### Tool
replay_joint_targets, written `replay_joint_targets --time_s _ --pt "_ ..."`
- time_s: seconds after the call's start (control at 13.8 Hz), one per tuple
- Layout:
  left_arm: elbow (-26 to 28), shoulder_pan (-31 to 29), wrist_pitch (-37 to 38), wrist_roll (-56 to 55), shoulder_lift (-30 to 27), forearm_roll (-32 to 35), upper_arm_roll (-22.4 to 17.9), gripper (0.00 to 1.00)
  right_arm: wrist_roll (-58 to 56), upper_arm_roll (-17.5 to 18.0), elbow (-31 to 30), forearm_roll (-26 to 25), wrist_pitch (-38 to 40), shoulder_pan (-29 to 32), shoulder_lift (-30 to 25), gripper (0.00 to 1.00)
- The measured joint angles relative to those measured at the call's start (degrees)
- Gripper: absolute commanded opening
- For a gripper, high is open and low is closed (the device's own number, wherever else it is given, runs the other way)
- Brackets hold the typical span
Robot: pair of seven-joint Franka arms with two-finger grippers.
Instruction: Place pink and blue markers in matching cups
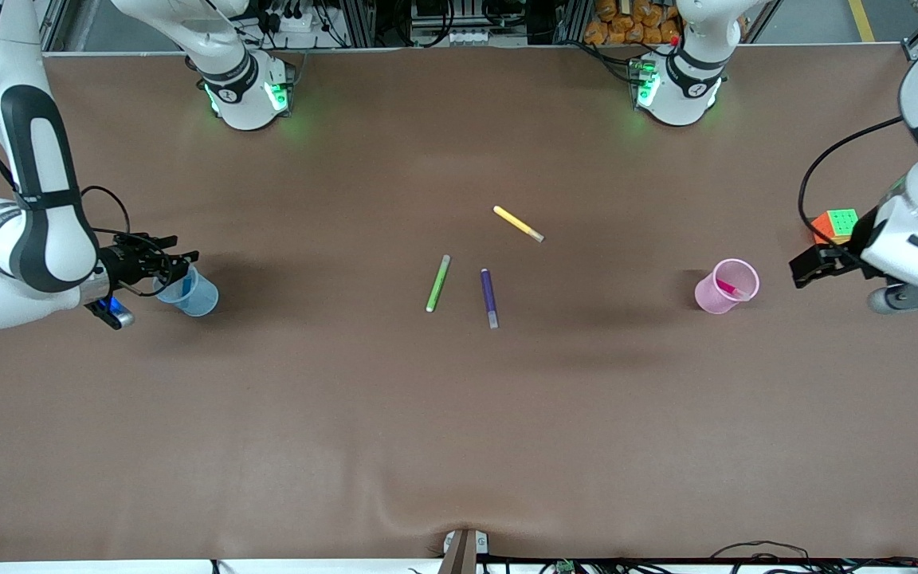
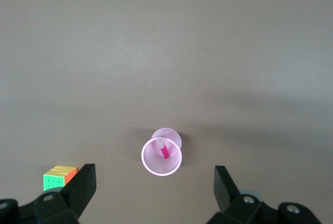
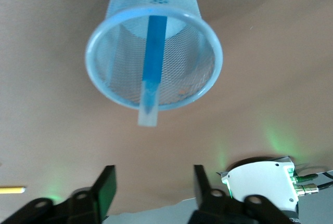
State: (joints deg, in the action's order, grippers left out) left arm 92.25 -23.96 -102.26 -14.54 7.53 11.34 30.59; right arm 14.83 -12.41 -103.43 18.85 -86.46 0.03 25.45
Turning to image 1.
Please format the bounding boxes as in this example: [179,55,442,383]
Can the orange lumpy objects pile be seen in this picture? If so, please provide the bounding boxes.
[583,0,683,46]

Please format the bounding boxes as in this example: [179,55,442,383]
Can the translucent pink cup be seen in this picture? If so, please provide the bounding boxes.
[694,258,761,315]

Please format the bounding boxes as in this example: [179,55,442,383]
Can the yellow marker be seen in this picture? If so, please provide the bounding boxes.
[492,205,545,243]

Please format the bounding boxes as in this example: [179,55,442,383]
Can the brown table cover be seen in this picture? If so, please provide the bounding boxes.
[0,44,918,563]

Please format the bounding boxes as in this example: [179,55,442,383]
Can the purple marker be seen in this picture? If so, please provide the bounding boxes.
[480,268,500,330]

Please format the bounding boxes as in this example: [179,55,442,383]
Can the green marker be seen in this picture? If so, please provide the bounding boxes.
[426,254,452,313]

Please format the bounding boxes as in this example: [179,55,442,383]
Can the white power strip with plugs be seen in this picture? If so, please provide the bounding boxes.
[264,6,348,50]

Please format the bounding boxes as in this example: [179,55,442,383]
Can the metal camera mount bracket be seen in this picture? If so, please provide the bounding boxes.
[438,529,490,574]

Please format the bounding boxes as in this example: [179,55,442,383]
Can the translucent blue cup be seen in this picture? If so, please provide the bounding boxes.
[152,263,220,317]

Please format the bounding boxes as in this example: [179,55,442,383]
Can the colourful puzzle cube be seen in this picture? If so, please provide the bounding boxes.
[812,209,860,246]

